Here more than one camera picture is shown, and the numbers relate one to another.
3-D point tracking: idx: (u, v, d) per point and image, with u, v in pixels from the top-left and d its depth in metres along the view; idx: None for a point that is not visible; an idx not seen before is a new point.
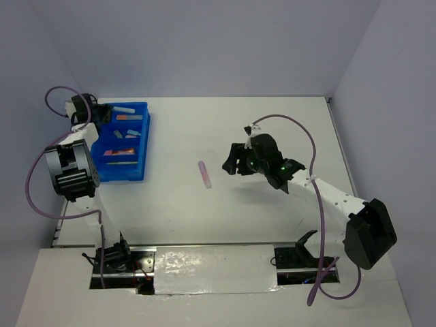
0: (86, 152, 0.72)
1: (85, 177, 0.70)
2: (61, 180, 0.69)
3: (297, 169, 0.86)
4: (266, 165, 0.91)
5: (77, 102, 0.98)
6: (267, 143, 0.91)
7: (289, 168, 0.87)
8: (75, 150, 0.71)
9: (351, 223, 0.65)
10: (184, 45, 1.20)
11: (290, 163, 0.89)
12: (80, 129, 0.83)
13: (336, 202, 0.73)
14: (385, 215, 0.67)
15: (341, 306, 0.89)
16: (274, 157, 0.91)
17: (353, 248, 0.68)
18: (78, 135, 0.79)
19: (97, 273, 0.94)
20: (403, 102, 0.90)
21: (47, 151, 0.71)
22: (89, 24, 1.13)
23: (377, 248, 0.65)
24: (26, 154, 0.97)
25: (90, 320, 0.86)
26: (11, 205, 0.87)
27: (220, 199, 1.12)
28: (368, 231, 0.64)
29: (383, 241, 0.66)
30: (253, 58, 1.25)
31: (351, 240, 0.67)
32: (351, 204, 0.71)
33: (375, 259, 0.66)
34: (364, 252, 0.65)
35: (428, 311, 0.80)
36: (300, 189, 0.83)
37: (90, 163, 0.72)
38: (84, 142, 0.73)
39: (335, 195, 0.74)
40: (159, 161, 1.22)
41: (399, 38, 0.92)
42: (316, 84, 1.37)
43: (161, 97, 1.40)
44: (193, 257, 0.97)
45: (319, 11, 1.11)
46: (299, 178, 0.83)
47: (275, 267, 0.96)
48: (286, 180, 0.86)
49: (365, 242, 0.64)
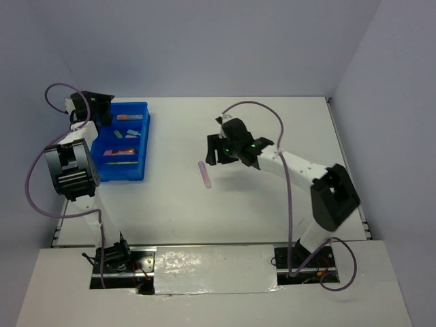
0: (86, 152, 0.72)
1: (85, 176, 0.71)
2: (61, 180, 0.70)
3: (266, 146, 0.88)
4: (237, 146, 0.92)
5: (76, 99, 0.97)
6: (235, 124, 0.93)
7: (259, 146, 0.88)
8: (75, 150, 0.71)
9: (315, 185, 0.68)
10: (184, 45, 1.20)
11: (261, 141, 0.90)
12: (80, 128, 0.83)
13: (301, 171, 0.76)
14: (346, 179, 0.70)
15: (340, 306, 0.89)
16: (244, 137, 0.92)
17: (321, 214, 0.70)
18: (77, 134, 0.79)
19: (97, 273, 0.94)
20: (403, 103, 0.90)
21: (47, 151, 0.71)
22: (89, 25, 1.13)
23: (341, 210, 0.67)
24: (26, 154, 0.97)
25: (90, 319, 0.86)
26: (11, 205, 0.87)
27: (220, 199, 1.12)
28: (330, 194, 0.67)
29: (347, 202, 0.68)
30: (253, 58, 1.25)
31: (316, 204, 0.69)
32: (315, 170, 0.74)
33: (340, 221, 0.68)
34: (328, 214, 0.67)
35: (428, 311, 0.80)
36: (269, 163, 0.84)
37: (90, 163, 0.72)
38: (84, 142, 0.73)
39: (300, 164, 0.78)
40: (159, 161, 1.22)
41: (399, 37, 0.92)
42: (317, 84, 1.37)
43: (161, 97, 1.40)
44: (193, 257, 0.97)
45: (319, 11, 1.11)
46: (268, 153, 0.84)
47: (275, 267, 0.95)
48: (256, 157, 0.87)
49: (328, 202, 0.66)
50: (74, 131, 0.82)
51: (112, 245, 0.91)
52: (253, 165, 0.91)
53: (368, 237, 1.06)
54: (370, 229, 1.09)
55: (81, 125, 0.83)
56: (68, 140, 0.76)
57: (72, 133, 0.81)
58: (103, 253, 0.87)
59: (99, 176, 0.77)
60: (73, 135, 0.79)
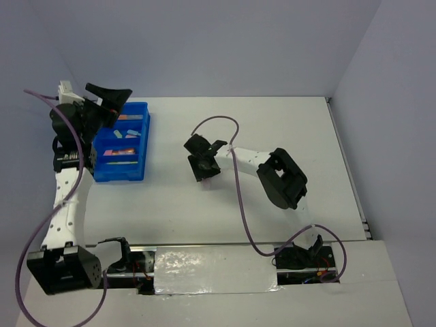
0: (83, 262, 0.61)
1: (83, 283, 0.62)
2: (55, 289, 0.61)
3: (221, 147, 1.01)
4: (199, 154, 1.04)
5: (60, 129, 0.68)
6: (193, 139, 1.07)
7: (214, 148, 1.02)
8: (69, 262, 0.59)
9: (261, 169, 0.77)
10: (184, 45, 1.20)
11: (216, 144, 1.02)
12: (66, 201, 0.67)
13: (250, 160, 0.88)
14: (289, 159, 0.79)
15: (340, 306, 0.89)
16: (203, 145, 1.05)
17: (274, 195, 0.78)
18: (66, 222, 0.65)
19: None
20: (404, 103, 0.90)
21: (30, 263, 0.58)
22: (88, 24, 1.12)
23: (290, 189, 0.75)
24: (26, 154, 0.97)
25: (90, 320, 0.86)
26: (11, 205, 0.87)
27: (219, 199, 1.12)
28: (276, 174, 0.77)
29: (294, 180, 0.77)
30: (253, 58, 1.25)
31: (267, 187, 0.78)
32: (259, 158, 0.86)
33: (292, 197, 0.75)
34: (278, 193, 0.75)
35: (428, 312, 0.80)
36: (225, 159, 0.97)
37: (88, 269, 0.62)
38: (78, 247, 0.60)
39: (248, 154, 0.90)
40: (159, 161, 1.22)
41: (399, 37, 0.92)
42: (317, 84, 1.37)
43: (161, 97, 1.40)
44: (193, 257, 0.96)
45: (320, 11, 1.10)
46: (222, 152, 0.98)
47: (275, 267, 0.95)
48: (214, 157, 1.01)
49: (275, 183, 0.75)
50: (63, 207, 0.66)
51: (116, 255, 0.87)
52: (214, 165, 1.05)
53: (368, 237, 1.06)
54: (370, 229, 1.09)
55: (68, 195, 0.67)
56: (56, 238, 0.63)
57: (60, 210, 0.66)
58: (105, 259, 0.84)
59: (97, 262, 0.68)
60: (60, 223, 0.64)
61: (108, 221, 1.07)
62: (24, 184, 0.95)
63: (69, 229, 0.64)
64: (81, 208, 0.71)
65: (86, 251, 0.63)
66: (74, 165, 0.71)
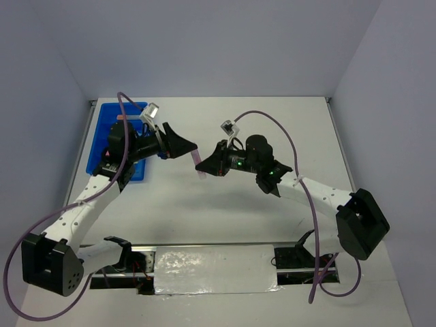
0: (66, 264, 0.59)
1: (54, 288, 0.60)
2: (30, 278, 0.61)
3: (285, 172, 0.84)
4: (258, 169, 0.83)
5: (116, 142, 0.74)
6: (266, 149, 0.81)
7: (278, 172, 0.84)
8: (54, 259, 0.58)
9: (340, 212, 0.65)
10: (184, 45, 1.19)
11: (280, 167, 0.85)
12: (85, 203, 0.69)
13: (324, 197, 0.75)
14: (373, 204, 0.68)
15: (340, 305, 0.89)
16: (268, 161, 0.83)
17: (347, 241, 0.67)
18: (73, 220, 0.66)
19: (97, 274, 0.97)
20: (404, 102, 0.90)
21: (25, 242, 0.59)
22: (88, 24, 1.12)
23: (370, 237, 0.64)
24: (26, 155, 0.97)
25: (90, 319, 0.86)
26: (11, 206, 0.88)
27: (220, 199, 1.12)
28: (358, 221, 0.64)
29: (377, 228, 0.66)
30: (253, 58, 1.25)
31: (342, 231, 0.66)
32: (338, 197, 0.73)
33: (371, 250, 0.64)
34: (357, 242, 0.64)
35: (428, 311, 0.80)
36: (289, 190, 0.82)
37: (65, 276, 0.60)
38: (67, 250, 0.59)
39: (322, 190, 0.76)
40: (159, 161, 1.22)
41: (400, 37, 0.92)
42: (317, 84, 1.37)
43: (161, 97, 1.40)
44: (193, 257, 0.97)
45: (320, 11, 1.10)
46: (287, 180, 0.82)
47: (275, 267, 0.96)
48: (275, 182, 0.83)
49: (355, 231, 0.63)
50: (78, 206, 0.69)
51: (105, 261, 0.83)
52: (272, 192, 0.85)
53: None
54: None
55: (89, 198, 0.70)
56: (58, 229, 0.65)
57: (75, 207, 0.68)
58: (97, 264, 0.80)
59: (80, 274, 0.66)
60: (69, 219, 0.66)
61: (108, 221, 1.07)
62: (24, 184, 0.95)
63: (71, 228, 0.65)
64: (94, 215, 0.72)
65: (73, 255, 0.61)
66: (108, 176, 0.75)
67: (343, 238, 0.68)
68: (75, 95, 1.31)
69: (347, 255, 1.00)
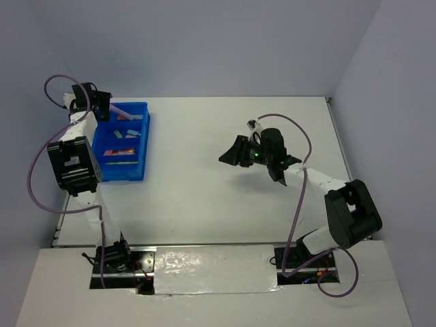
0: (88, 150, 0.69)
1: (86, 172, 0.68)
2: (64, 175, 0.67)
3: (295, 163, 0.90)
4: (270, 158, 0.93)
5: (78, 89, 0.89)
6: (276, 138, 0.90)
7: (287, 163, 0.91)
8: (78, 149, 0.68)
9: (330, 195, 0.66)
10: (184, 45, 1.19)
11: (290, 159, 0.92)
12: (80, 121, 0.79)
13: (321, 183, 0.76)
14: (367, 197, 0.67)
15: (340, 304, 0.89)
16: (278, 151, 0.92)
17: (336, 228, 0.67)
18: (77, 129, 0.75)
19: (97, 274, 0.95)
20: (403, 101, 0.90)
21: (50, 146, 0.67)
22: (89, 25, 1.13)
23: (359, 227, 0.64)
24: (27, 154, 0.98)
25: (90, 320, 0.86)
26: (13, 204, 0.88)
27: (219, 199, 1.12)
28: (347, 207, 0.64)
29: (367, 221, 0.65)
30: (253, 58, 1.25)
31: (330, 215, 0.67)
32: (333, 183, 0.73)
33: (356, 241, 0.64)
34: (343, 229, 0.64)
35: (428, 311, 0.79)
36: (295, 177, 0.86)
37: (92, 159, 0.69)
38: (86, 139, 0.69)
39: (321, 177, 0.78)
40: (159, 161, 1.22)
41: (399, 37, 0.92)
42: (317, 84, 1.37)
43: (160, 97, 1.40)
44: (193, 257, 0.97)
45: (320, 12, 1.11)
46: (293, 168, 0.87)
47: (275, 267, 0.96)
48: (283, 172, 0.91)
49: (343, 216, 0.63)
50: (74, 124, 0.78)
51: (113, 244, 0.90)
52: (283, 180, 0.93)
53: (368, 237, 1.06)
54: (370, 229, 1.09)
55: (81, 118, 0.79)
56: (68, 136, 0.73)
57: (73, 127, 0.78)
58: (103, 252, 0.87)
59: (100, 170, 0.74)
60: (72, 130, 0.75)
61: None
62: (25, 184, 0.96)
63: (79, 131, 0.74)
64: (89, 131, 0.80)
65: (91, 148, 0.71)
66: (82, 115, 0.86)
67: (332, 223, 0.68)
68: None
69: (345, 253, 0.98)
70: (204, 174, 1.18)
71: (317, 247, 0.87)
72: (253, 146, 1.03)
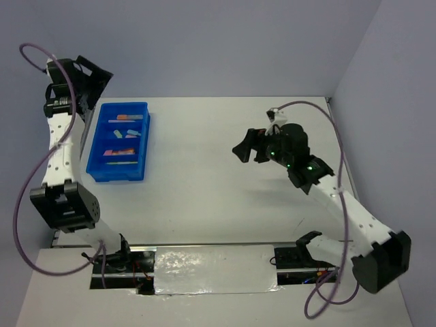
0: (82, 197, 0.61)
1: (85, 219, 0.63)
2: (58, 223, 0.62)
3: (325, 176, 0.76)
4: (291, 159, 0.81)
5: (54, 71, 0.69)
6: (298, 137, 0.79)
7: (317, 169, 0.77)
8: (67, 197, 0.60)
9: (375, 253, 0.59)
10: (184, 44, 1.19)
11: (317, 163, 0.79)
12: (63, 143, 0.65)
13: (361, 225, 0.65)
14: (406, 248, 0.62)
15: (340, 308, 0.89)
16: (302, 152, 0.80)
17: (364, 273, 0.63)
18: (63, 161, 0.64)
19: (97, 274, 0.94)
20: (404, 101, 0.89)
21: (33, 197, 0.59)
22: (88, 24, 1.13)
23: (389, 281, 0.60)
24: (26, 153, 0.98)
25: (90, 320, 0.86)
26: (12, 204, 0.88)
27: (219, 199, 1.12)
28: (387, 265, 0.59)
29: (394, 269, 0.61)
30: (253, 58, 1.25)
31: (365, 265, 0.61)
32: (377, 231, 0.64)
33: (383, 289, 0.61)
34: (375, 283, 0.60)
35: (428, 311, 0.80)
36: (324, 198, 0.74)
37: (88, 204, 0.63)
38: (78, 184, 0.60)
39: (362, 214, 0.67)
40: (159, 161, 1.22)
41: (399, 38, 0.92)
42: (317, 84, 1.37)
43: (160, 97, 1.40)
44: (193, 257, 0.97)
45: (320, 12, 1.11)
46: (325, 186, 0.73)
47: (275, 267, 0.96)
48: (309, 182, 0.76)
49: (381, 275, 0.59)
50: (58, 148, 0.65)
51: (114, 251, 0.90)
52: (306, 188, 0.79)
53: None
54: None
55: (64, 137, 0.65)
56: (54, 175, 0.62)
57: (56, 151, 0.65)
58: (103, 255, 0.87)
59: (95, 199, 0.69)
60: (57, 163, 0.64)
61: (107, 221, 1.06)
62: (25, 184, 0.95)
63: (66, 167, 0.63)
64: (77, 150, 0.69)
65: (84, 188, 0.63)
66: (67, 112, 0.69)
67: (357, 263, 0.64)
68: None
69: None
70: (204, 174, 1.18)
71: (321, 257, 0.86)
72: (270, 143, 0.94)
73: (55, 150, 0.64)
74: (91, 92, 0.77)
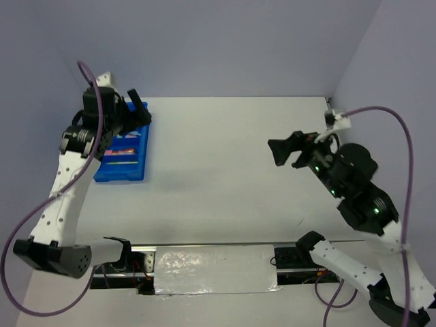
0: (67, 259, 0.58)
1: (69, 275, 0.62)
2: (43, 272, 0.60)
3: (390, 223, 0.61)
4: (350, 193, 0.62)
5: (89, 99, 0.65)
6: (366, 167, 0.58)
7: (382, 210, 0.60)
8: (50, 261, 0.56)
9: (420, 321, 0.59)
10: (184, 45, 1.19)
11: (383, 201, 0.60)
12: (63, 193, 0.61)
13: (413, 287, 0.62)
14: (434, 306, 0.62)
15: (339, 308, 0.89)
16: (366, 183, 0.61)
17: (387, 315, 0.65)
18: (56, 216, 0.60)
19: (99, 273, 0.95)
20: (404, 101, 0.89)
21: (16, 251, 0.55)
22: (88, 25, 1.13)
23: None
24: (27, 154, 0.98)
25: (90, 319, 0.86)
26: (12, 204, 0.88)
27: (219, 199, 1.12)
28: None
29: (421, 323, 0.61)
30: (253, 58, 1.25)
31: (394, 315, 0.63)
32: (425, 295, 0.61)
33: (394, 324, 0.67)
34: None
35: None
36: (376, 242, 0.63)
37: (72, 265, 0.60)
38: (63, 250, 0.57)
39: (413, 274, 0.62)
40: (159, 161, 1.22)
41: (399, 38, 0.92)
42: (317, 84, 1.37)
43: (160, 97, 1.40)
44: (193, 257, 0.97)
45: (321, 12, 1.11)
46: (387, 235, 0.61)
47: (275, 267, 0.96)
48: (372, 224, 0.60)
49: None
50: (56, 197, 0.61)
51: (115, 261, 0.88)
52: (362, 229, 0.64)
53: None
54: None
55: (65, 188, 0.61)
56: (44, 230, 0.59)
57: (55, 201, 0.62)
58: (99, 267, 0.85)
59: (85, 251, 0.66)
60: (52, 216, 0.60)
61: (107, 221, 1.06)
62: (25, 184, 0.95)
63: (57, 227, 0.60)
64: (78, 197, 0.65)
65: (71, 249, 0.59)
66: (81, 148, 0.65)
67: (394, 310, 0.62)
68: (75, 95, 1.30)
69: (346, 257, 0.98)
70: (204, 174, 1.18)
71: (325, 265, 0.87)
72: (321, 155, 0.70)
73: (54, 200, 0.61)
74: (123, 125, 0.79)
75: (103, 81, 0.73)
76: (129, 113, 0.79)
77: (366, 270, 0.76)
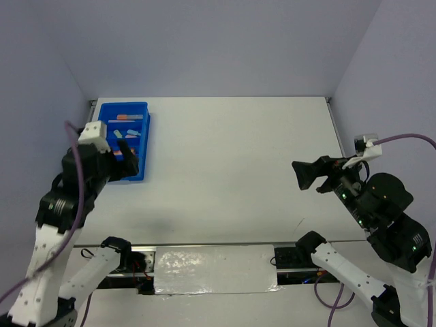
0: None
1: None
2: None
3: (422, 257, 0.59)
4: (381, 225, 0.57)
5: (69, 163, 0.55)
6: (402, 201, 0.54)
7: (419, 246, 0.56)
8: None
9: None
10: (184, 44, 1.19)
11: (421, 236, 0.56)
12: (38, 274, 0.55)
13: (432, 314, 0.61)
14: None
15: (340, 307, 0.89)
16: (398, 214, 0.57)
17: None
18: (34, 298, 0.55)
19: None
20: (405, 101, 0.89)
21: None
22: (88, 24, 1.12)
23: None
24: (27, 153, 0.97)
25: (90, 319, 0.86)
26: (12, 204, 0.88)
27: (219, 199, 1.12)
28: None
29: None
30: (253, 58, 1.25)
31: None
32: None
33: None
34: None
35: None
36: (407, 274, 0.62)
37: None
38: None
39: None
40: (159, 161, 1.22)
41: (400, 38, 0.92)
42: (317, 84, 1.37)
43: (160, 97, 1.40)
44: (193, 257, 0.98)
45: (321, 11, 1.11)
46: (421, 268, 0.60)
47: (275, 267, 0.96)
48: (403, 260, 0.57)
49: None
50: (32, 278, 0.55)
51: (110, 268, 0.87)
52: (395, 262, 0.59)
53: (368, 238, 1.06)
54: None
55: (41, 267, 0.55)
56: (22, 310, 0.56)
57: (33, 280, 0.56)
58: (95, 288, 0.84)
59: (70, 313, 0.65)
60: (29, 297, 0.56)
61: (107, 221, 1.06)
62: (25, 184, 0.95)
63: (35, 308, 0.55)
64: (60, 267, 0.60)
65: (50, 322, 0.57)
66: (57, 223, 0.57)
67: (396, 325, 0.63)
68: (75, 95, 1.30)
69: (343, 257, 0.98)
70: (204, 174, 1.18)
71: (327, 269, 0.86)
72: (350, 183, 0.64)
73: (29, 281, 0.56)
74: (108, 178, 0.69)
75: (91, 133, 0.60)
76: (117, 164, 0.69)
77: (370, 281, 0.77)
